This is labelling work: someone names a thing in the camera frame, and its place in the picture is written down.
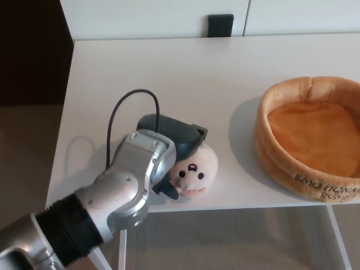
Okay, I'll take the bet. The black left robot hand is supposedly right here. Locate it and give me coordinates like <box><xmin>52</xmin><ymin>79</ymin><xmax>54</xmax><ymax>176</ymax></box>
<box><xmin>136</xmin><ymin>112</ymin><xmax>209</xmax><ymax>201</ymax></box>

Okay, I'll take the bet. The beige plush dumpling toy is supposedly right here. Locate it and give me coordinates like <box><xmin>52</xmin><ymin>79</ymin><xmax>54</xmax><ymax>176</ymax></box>
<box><xmin>169</xmin><ymin>143</ymin><xmax>220</xmax><ymax>198</ymax></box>

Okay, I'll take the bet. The orange round plush plate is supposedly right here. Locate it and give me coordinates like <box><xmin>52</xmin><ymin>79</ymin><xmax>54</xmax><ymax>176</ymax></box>
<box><xmin>254</xmin><ymin>76</ymin><xmax>360</xmax><ymax>203</ymax></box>

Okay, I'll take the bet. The dark brown wooden panel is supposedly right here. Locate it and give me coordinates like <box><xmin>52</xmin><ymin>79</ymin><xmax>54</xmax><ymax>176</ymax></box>
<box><xmin>0</xmin><ymin>0</ymin><xmax>75</xmax><ymax>107</ymax></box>

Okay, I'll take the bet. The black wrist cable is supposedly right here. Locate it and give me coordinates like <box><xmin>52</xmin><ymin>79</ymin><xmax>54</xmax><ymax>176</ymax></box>
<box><xmin>105</xmin><ymin>89</ymin><xmax>163</xmax><ymax>170</ymax></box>

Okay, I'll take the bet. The black cabinet handle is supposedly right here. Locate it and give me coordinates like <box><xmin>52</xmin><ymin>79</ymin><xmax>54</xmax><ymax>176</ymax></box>
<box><xmin>207</xmin><ymin>13</ymin><xmax>235</xmax><ymax>38</ymax></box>

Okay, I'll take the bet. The white metal table leg frame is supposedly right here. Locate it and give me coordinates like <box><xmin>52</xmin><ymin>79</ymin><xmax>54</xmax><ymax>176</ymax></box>
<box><xmin>89</xmin><ymin>228</ymin><xmax>128</xmax><ymax>270</ymax></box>
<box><xmin>325</xmin><ymin>206</ymin><xmax>353</xmax><ymax>270</ymax></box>

